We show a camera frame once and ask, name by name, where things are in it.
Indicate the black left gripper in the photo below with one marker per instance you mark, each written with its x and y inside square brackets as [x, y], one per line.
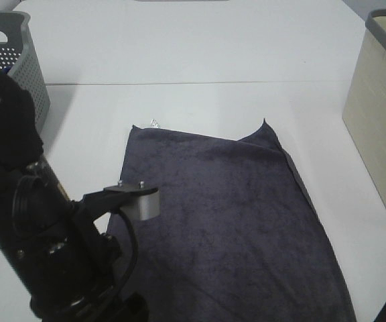
[70, 264]

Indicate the dark grey towel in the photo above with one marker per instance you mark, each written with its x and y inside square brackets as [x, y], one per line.
[237, 237]

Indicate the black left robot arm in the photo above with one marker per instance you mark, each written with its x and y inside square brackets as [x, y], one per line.
[24, 173]

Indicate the grey perforated plastic basket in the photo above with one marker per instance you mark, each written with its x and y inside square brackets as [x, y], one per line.
[18, 53]

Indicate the beige basket with grey rim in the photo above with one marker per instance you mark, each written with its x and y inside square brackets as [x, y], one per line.
[364, 113]

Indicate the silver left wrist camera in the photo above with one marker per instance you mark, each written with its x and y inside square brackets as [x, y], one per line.
[142, 203]

